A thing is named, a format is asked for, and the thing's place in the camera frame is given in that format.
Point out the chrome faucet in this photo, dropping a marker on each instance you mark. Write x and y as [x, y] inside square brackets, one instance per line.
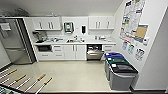
[75, 38]

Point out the white upper wall cabinet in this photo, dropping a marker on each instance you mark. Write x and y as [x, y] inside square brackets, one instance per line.
[101, 22]
[47, 23]

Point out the stainless steel refrigerator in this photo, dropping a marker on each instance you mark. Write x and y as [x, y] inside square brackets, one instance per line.
[15, 41]

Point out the green lid trash bin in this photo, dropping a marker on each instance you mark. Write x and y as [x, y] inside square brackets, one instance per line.
[119, 61]

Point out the grey trash bin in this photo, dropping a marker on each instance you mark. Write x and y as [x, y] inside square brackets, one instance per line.
[123, 78]

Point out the stainless steel dishwasher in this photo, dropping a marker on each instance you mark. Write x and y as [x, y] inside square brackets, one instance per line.
[94, 52]

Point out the black coffee machine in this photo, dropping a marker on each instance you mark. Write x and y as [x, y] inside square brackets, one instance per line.
[38, 37]

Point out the white three drawer unit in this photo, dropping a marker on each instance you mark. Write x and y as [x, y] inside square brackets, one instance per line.
[58, 52]
[108, 48]

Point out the black built-in microwave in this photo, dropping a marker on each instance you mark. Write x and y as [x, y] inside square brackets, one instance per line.
[44, 48]

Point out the white drawer below microwave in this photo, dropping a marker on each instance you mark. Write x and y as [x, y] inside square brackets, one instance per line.
[44, 56]

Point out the small blue wall paper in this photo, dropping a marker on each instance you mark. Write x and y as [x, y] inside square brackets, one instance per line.
[140, 54]

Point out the small white wall paper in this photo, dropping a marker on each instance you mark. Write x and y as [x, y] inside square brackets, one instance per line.
[125, 45]
[131, 49]

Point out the brown wall notice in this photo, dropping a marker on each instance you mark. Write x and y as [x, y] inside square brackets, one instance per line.
[141, 33]

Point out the white double door base cabinet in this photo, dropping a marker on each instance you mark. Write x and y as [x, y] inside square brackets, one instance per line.
[75, 52]

